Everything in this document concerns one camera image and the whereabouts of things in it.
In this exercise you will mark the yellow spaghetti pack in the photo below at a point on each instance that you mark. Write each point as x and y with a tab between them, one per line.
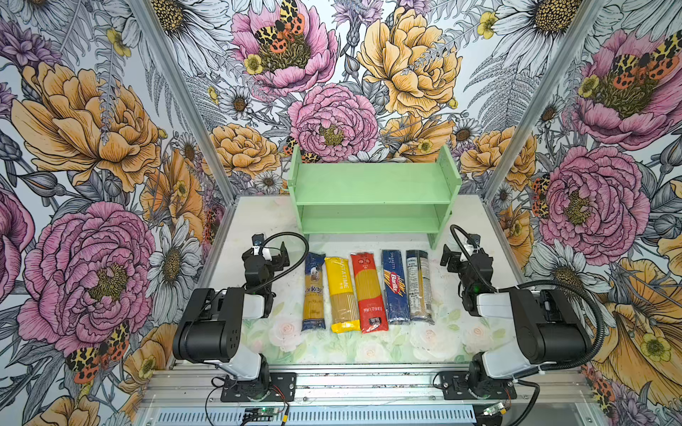
344	305

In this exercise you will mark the green circuit board left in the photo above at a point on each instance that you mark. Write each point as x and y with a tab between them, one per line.
266	415

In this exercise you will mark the red spaghetti pack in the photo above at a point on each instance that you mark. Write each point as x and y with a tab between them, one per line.
369	293

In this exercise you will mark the blue Don Reggio spaghetti pack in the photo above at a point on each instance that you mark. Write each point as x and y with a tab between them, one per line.
313	308

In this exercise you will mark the left aluminium corner post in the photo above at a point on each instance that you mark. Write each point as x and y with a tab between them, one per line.
163	53

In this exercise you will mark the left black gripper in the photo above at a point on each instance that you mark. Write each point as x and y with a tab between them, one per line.
276	259

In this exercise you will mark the right aluminium corner post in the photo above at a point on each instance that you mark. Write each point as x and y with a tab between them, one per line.
568	48

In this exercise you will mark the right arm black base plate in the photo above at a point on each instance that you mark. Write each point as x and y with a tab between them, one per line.
457	385

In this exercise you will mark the clear Ankara spaghetti pack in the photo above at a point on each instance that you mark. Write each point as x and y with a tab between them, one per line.
419	286

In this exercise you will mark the green wooden two-tier shelf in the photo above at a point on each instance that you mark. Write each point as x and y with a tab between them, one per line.
374	198

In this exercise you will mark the green circuit board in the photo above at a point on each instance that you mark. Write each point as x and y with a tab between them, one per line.
266	415
497	409

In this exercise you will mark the green circuit board right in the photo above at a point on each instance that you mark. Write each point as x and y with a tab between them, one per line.
497	409

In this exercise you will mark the aluminium front rail frame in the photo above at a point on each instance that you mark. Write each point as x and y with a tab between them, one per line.
400	394

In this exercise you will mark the aluminium corner post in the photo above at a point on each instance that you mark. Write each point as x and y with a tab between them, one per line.
163	53
568	48

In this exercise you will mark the blue Barilla spaghetti box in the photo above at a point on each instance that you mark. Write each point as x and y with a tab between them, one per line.
396	298

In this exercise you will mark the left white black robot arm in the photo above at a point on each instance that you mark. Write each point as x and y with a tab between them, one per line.
210	329

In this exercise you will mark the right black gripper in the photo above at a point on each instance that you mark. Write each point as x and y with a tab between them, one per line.
455	259

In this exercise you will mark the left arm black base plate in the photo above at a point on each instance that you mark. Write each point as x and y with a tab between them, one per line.
274	387

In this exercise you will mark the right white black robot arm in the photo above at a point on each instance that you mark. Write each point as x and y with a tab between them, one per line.
555	326

